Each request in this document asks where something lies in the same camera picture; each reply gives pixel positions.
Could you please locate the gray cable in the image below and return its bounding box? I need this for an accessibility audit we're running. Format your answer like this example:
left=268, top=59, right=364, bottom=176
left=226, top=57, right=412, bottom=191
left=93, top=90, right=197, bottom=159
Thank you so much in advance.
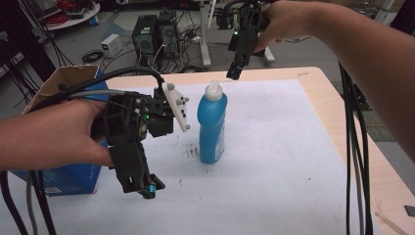
left=24, top=89, right=129, bottom=235
left=352, top=143, right=366, bottom=235

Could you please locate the white paper mat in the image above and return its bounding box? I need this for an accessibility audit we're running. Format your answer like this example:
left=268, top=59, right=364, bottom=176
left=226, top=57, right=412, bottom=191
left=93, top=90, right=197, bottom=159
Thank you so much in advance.
left=0, top=78, right=386, bottom=235

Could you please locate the red cable coil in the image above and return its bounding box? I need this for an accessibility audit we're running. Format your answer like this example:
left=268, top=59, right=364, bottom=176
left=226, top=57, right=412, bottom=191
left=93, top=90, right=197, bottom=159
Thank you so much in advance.
left=44, top=12, right=70, bottom=27

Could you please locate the black computer tower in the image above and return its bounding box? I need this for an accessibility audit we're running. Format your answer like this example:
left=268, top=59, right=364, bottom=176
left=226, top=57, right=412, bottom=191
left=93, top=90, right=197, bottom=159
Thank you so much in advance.
left=158, top=11, right=181, bottom=61
left=131, top=14, right=160, bottom=61

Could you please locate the person's left hand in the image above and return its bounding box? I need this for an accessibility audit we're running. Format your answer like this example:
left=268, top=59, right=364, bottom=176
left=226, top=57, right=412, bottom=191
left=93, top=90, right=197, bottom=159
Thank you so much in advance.
left=34, top=99, right=115, bottom=171

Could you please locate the white metal stand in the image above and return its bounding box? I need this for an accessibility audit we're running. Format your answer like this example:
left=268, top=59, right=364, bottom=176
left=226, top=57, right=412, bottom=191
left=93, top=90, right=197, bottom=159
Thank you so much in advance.
left=195, top=0, right=278, bottom=69

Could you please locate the person's right hand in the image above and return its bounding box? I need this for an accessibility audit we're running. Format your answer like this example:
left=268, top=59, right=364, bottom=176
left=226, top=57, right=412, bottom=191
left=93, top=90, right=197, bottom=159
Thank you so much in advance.
left=254, top=0, right=316, bottom=54

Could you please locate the black cable coil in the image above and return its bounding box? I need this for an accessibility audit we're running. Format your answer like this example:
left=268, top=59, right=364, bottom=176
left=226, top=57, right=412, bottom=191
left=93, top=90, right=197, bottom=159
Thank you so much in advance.
left=80, top=48, right=105, bottom=65

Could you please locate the black panel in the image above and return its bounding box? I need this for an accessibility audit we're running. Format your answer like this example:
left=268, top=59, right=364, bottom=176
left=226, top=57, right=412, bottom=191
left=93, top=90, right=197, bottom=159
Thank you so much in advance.
left=0, top=0, right=57, bottom=82

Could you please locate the blue cardboard box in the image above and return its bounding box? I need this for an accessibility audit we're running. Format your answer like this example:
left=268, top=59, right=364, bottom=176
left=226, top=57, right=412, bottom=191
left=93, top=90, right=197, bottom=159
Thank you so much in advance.
left=9, top=64, right=111, bottom=197

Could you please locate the round white table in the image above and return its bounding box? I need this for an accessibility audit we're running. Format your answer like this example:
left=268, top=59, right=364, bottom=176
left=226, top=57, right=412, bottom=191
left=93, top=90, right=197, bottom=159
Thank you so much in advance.
left=41, top=0, right=102, bottom=32

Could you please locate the small white device box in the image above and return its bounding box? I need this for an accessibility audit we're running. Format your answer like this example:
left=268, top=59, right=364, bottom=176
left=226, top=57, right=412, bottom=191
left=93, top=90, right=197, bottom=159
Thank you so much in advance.
left=100, top=33, right=124, bottom=59

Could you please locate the blue bottle with white cap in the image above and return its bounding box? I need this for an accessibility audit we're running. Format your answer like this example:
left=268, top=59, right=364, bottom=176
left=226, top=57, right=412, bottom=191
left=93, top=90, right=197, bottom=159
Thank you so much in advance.
left=196, top=80, right=229, bottom=165

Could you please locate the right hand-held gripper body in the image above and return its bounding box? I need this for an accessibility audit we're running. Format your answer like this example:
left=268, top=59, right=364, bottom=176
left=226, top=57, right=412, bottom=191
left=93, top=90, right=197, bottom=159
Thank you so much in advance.
left=215, top=0, right=271, bottom=52

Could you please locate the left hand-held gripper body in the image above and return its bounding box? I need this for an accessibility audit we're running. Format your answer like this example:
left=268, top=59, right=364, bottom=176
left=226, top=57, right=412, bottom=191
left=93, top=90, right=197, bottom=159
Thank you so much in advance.
left=90, top=81, right=192, bottom=149

